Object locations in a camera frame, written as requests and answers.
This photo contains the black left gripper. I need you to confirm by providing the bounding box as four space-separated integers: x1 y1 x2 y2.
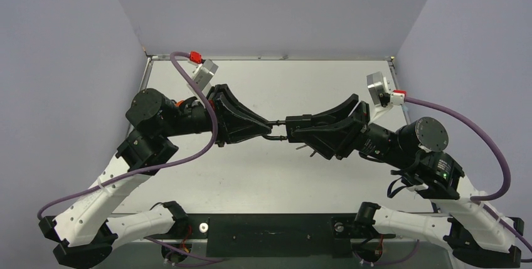
161 85 272 147

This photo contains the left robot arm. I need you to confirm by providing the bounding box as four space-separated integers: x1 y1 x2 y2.
39 85 272 268

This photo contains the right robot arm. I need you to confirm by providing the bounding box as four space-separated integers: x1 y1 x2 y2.
286 95 523 268

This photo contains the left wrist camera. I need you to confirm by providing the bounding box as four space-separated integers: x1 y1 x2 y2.
189 51 218 97

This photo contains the aluminium table edge rail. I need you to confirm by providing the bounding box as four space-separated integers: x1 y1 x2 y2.
143 54 396 62

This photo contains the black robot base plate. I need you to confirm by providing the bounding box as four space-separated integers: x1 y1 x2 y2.
154 213 381 258

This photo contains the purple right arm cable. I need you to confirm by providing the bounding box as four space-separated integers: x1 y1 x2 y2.
403 95 532 253

